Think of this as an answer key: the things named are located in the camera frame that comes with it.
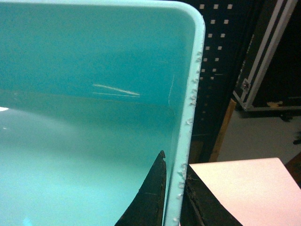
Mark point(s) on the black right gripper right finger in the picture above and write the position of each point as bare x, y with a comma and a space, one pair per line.
200, 207

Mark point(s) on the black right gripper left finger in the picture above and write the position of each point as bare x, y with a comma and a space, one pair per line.
147, 207

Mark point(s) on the teal plastic bin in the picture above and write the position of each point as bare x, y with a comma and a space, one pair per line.
90, 92

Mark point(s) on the white table top board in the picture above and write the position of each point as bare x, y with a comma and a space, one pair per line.
258, 192

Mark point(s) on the black flight case aluminium edges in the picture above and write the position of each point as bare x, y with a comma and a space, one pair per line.
270, 77

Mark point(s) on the black perforated metal panel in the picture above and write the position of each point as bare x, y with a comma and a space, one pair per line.
229, 28

